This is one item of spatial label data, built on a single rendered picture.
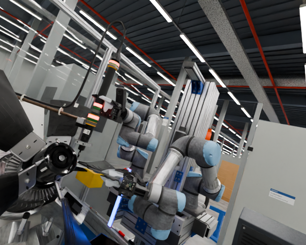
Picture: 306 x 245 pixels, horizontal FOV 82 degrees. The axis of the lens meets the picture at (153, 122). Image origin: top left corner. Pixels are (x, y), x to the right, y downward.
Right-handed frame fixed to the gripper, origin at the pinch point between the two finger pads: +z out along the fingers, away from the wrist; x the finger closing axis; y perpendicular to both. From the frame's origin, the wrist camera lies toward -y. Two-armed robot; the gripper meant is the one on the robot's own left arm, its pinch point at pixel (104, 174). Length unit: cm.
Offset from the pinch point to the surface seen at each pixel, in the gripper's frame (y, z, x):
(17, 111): 17.1, 30.7, -16.7
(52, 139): 4.3, 23.2, -8.2
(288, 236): 20, -64, -8
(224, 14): -308, -89, -296
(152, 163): -668, -85, 143
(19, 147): 16.1, 27.0, -5.6
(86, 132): 3.9, 11.7, -15.0
